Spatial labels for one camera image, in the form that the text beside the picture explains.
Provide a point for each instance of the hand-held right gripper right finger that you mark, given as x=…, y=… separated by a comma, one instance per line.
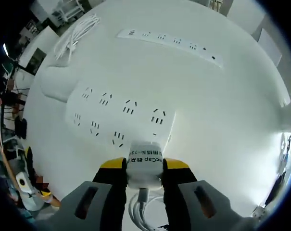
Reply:
x=181, y=199

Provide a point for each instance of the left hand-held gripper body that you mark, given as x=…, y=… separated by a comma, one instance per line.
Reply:
x=27, y=195

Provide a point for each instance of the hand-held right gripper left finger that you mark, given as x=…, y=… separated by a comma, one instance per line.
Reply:
x=104, y=199

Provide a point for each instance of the white charger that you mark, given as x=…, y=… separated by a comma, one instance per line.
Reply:
x=145, y=168

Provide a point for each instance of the wide white power strip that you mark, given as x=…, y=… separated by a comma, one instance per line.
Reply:
x=111, y=115

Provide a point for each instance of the narrow white power strip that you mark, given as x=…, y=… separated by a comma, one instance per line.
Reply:
x=169, y=44

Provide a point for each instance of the white floor socket box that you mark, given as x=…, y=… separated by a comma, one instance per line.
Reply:
x=260, y=211

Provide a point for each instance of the white chair back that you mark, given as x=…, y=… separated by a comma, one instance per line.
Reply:
x=270, y=47

